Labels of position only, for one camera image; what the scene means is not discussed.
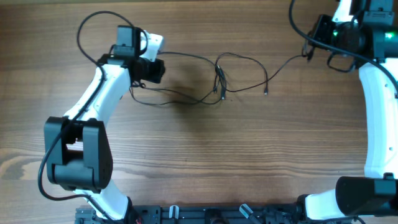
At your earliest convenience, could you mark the black cable bundle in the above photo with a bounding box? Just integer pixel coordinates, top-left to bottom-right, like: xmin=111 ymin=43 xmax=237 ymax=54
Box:
xmin=129 ymin=51 xmax=315 ymax=106

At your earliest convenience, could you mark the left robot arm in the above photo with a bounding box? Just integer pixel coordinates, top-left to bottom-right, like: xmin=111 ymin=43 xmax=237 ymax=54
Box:
xmin=38 ymin=26 xmax=165 ymax=223

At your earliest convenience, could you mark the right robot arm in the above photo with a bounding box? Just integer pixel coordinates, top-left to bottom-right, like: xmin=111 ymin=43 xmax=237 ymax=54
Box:
xmin=297 ymin=1 xmax=397 ymax=222

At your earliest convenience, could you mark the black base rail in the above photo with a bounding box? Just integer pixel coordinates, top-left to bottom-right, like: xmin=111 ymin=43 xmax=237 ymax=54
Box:
xmin=74 ymin=203 xmax=312 ymax=224

